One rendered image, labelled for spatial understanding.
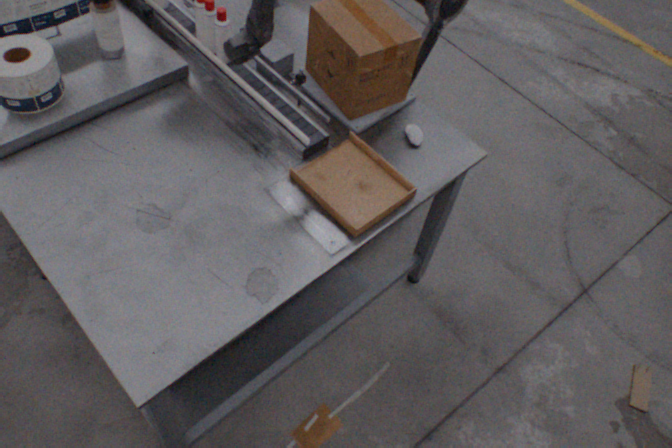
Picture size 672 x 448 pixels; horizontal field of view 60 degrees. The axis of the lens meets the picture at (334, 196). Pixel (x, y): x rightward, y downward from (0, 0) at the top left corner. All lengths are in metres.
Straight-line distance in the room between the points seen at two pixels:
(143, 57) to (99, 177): 0.51
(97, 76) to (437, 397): 1.71
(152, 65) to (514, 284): 1.78
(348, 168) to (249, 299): 0.55
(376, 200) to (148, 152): 0.72
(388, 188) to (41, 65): 1.10
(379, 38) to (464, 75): 1.86
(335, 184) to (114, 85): 0.80
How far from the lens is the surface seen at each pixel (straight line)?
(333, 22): 1.94
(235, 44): 1.85
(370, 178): 1.85
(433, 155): 1.97
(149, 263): 1.67
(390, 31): 1.94
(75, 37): 2.32
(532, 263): 2.90
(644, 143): 3.78
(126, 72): 2.13
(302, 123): 1.92
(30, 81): 1.98
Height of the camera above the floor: 2.22
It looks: 51 degrees down
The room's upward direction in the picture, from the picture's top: 9 degrees clockwise
